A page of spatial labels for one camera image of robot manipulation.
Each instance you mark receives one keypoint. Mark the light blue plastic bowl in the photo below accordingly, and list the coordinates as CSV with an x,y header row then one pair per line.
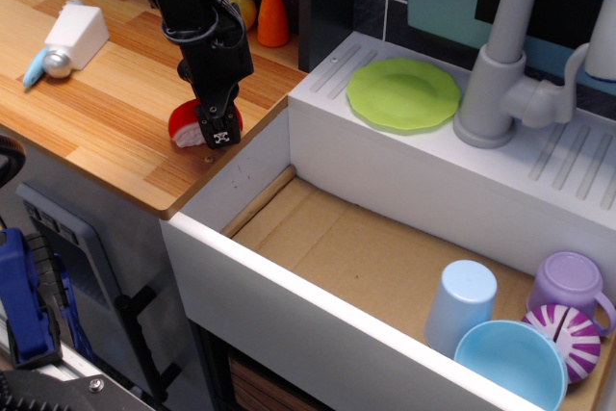
x,y
519,358

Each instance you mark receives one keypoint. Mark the red and white toy sushi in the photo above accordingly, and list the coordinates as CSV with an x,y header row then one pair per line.
x,y
183,126

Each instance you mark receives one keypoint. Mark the light blue toy fish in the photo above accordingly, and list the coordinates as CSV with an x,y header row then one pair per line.
x,y
35,70

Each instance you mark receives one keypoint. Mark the yellow toy fruit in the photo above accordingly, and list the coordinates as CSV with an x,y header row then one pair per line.
x,y
248,11

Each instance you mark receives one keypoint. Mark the green plastic plate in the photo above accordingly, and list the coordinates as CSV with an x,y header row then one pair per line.
x,y
403,95

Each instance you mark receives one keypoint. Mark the dark vertical post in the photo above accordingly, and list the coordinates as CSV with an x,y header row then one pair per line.
x,y
323,25

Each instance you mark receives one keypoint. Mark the brown cardboard sheet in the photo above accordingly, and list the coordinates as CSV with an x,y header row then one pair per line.
x,y
350,291

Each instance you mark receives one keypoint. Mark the lilac mug with handle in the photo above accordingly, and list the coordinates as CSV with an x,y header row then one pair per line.
x,y
571,279

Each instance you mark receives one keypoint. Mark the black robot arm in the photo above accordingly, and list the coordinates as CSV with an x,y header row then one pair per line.
x,y
212,37

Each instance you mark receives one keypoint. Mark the white toy salt shaker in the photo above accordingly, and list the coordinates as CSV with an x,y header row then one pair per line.
x,y
79,32

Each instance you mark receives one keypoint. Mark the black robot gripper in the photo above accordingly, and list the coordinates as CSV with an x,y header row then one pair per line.
x,y
213,42

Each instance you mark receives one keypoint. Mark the blue clamp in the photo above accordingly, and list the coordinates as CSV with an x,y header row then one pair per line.
x,y
39,302

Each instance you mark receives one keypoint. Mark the grey oven door with handle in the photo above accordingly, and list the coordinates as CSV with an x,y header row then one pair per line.
x,y
122,327

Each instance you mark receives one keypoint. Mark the white toy sink unit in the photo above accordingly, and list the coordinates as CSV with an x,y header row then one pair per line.
x,y
547,190

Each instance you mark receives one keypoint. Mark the light blue upturned cup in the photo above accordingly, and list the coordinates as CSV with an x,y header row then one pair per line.
x,y
465,297

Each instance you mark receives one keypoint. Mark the purple and white toy ball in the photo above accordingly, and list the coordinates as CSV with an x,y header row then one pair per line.
x,y
573,333

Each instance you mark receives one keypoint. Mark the orange toy carrot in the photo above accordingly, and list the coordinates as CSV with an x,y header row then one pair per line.
x,y
273,27

